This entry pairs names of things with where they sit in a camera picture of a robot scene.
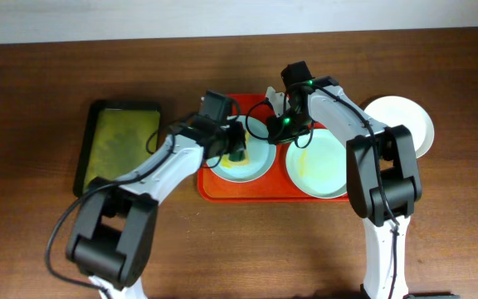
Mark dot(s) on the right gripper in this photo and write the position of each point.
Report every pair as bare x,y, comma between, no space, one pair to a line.
277,137

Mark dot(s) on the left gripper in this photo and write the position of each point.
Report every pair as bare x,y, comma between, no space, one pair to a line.
237,145

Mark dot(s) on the green and yellow sponge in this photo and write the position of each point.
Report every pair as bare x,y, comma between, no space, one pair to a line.
237,158

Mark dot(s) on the light blue plate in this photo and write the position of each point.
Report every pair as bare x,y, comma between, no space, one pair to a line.
260,156

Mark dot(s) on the white plate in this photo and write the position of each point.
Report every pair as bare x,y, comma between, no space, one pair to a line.
397,110

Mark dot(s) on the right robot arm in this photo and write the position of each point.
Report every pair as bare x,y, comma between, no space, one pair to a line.
382,181

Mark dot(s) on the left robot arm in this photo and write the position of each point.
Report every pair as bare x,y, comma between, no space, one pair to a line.
112,237

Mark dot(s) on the red plastic tray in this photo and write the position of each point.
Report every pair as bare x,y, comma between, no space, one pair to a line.
274,186

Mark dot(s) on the black tray with yellow liquid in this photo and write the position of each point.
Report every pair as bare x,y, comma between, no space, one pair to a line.
119,135

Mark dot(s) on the light green plate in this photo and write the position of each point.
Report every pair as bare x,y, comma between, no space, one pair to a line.
319,169

